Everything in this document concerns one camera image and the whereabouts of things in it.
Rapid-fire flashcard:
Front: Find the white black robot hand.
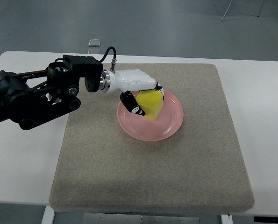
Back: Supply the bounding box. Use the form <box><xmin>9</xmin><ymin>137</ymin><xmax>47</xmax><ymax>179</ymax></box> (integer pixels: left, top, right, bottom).
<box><xmin>99</xmin><ymin>69</ymin><xmax>164</xmax><ymax>116</ymax></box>

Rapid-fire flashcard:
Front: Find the yellow foam block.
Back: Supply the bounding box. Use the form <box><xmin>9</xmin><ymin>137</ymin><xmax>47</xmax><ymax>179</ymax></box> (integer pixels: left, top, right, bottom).
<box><xmin>136</xmin><ymin>90</ymin><xmax>164</xmax><ymax>120</ymax></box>

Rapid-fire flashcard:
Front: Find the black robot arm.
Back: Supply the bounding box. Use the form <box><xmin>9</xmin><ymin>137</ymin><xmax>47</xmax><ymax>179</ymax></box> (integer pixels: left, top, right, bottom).
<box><xmin>0</xmin><ymin>55</ymin><xmax>103</xmax><ymax>130</ymax></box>

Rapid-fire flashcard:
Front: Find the pink plastic plate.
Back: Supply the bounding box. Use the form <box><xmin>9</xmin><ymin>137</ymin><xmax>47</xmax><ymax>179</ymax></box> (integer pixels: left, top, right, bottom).
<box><xmin>117</xmin><ymin>91</ymin><xmax>184</xmax><ymax>141</ymax></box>

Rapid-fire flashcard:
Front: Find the clear floor socket cover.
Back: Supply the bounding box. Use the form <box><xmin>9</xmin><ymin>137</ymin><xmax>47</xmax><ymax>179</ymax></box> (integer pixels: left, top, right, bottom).
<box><xmin>88</xmin><ymin>39</ymin><xmax>101</xmax><ymax>47</ymax></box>

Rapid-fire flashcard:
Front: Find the beige fabric mat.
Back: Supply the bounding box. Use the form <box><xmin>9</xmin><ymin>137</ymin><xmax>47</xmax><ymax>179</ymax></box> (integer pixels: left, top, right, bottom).
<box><xmin>50</xmin><ymin>63</ymin><xmax>254</xmax><ymax>216</ymax></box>

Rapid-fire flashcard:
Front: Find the metal chair leg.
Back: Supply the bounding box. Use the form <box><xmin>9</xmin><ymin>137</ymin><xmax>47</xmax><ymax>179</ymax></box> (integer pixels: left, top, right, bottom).
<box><xmin>221</xmin><ymin>0</ymin><xmax>233</xmax><ymax>22</ymax></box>

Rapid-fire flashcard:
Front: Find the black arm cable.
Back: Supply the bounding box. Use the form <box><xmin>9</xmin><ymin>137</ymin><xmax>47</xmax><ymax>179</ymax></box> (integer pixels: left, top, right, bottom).
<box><xmin>100</xmin><ymin>46</ymin><xmax>117</xmax><ymax>72</ymax></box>

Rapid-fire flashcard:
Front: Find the metal table frame bar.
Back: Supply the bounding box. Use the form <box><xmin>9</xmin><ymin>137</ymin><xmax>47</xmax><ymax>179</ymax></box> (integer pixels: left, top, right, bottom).
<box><xmin>83</xmin><ymin>213</ymin><xmax>200</xmax><ymax>224</ymax></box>

